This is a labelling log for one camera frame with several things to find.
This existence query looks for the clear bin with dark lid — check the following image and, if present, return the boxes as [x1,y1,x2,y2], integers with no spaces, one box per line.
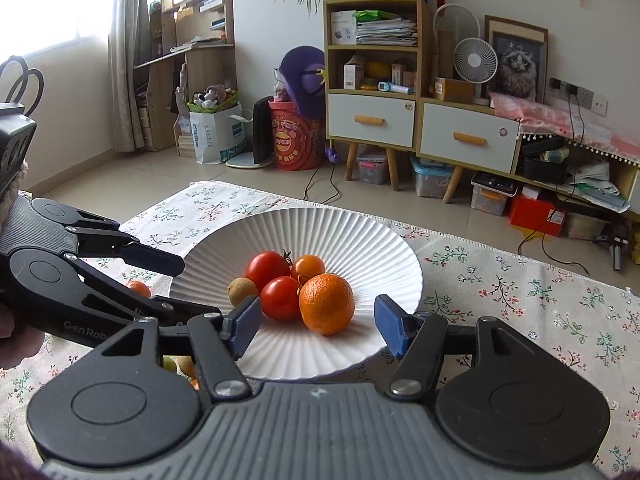
[471,171,518,217]

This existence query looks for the black flat panel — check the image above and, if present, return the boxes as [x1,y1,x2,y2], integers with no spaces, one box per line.
[252,97,275,166]

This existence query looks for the black floor cable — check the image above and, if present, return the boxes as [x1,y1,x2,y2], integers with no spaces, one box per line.
[517,220,593,273]
[305,160,341,206]

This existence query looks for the white product box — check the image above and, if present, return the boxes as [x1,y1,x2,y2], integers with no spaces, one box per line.
[330,11,358,46]

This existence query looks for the black charger cable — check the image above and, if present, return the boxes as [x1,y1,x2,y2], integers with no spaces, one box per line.
[570,92,587,201]

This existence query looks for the red printed bucket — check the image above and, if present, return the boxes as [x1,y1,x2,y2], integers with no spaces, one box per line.
[268,99,326,170]

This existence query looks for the large white fan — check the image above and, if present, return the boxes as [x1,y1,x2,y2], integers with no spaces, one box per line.
[433,4,481,81]

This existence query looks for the black floor device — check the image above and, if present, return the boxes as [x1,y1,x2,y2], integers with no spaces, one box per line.
[592,225,631,271]

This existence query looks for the grey curtain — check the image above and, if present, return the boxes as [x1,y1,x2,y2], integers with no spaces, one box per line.
[107,0,151,151]

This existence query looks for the stuffed toys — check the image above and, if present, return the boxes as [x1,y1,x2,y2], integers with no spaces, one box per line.
[189,85,240,113]

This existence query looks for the low wooden drawer cabinet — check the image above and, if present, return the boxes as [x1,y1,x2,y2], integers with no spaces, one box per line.
[416,97,523,203]

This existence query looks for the white storage box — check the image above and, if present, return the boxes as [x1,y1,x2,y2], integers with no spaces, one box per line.
[567,212,608,241]

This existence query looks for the row of wall sockets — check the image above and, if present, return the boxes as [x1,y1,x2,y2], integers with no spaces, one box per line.
[550,77,609,116]

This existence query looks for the white round base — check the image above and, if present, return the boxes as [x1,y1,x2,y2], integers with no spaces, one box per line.
[225,152,273,168]

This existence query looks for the tall wooden drawer cabinet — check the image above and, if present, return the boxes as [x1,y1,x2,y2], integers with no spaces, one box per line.
[323,0,433,191]

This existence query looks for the white carton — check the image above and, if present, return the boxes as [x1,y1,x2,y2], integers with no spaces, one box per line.
[343,57,366,90]

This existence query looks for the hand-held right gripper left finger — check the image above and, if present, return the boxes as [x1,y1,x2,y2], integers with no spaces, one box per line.
[100,296,262,403]

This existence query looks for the orange tomato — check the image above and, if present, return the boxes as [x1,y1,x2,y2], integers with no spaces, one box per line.
[291,255,326,286]

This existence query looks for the wooden bookshelf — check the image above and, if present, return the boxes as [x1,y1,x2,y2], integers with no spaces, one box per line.
[132,0,237,153]

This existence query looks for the stack of papers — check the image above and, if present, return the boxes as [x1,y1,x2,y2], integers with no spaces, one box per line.
[354,10,418,47]

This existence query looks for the maroon sleeve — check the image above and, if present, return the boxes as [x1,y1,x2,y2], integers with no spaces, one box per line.
[0,442,43,480]

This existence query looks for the white paper bag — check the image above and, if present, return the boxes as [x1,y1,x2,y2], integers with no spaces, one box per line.
[188,102,247,165]

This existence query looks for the person's left hand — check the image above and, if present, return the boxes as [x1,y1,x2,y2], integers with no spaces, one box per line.
[0,306,44,372]

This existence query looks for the red box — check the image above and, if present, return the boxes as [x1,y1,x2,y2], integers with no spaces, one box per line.
[508,192,568,237]

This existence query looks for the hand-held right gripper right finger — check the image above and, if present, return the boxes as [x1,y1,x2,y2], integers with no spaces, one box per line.
[374,294,545,402]

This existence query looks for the small white desk fan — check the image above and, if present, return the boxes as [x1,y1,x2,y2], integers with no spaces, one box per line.
[453,37,498,106]

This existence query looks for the black cable loops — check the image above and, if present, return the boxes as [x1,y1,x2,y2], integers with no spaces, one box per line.
[0,55,45,107]

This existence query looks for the small red tomato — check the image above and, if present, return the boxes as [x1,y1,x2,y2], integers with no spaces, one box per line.
[259,276,302,323]

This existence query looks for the long wooden bench cabinet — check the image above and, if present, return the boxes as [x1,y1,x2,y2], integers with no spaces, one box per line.
[517,130,640,226]

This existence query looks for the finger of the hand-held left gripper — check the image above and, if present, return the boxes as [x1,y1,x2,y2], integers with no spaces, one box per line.
[65,205,186,277]
[67,255,222,328]

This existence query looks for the large red tomato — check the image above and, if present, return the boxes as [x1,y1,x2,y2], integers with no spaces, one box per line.
[244,250,293,291]

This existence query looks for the framed cat picture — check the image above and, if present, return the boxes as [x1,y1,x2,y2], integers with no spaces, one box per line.
[484,15,549,103]

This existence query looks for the purple plush toy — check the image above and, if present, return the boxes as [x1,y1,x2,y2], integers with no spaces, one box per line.
[277,46,328,118]

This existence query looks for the clear plastic storage bin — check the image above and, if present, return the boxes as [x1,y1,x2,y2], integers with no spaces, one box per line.
[356,147,390,186]

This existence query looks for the floral tablecloth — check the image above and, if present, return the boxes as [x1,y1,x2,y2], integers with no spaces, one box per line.
[0,180,640,480]

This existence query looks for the white ribbed plate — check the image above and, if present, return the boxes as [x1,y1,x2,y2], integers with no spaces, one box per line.
[169,207,423,381]

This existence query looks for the black case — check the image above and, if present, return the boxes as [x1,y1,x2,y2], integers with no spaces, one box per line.
[522,136,571,184]

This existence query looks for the pink fringed cloth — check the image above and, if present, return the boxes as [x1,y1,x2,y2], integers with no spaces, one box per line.
[489,91,640,166]

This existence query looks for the small shelf boxes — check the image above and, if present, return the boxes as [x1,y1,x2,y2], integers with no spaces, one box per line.
[391,62,417,87]

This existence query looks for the pile of papers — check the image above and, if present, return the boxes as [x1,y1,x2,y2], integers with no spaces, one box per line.
[567,157,631,211]

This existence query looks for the large mandarin orange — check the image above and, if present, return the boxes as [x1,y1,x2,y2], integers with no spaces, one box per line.
[298,273,356,336]

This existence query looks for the small brown cardboard box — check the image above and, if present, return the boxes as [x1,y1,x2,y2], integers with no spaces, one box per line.
[433,77,475,103]

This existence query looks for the blue lid storage bin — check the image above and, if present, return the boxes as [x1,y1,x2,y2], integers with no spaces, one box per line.
[411,155,453,199]

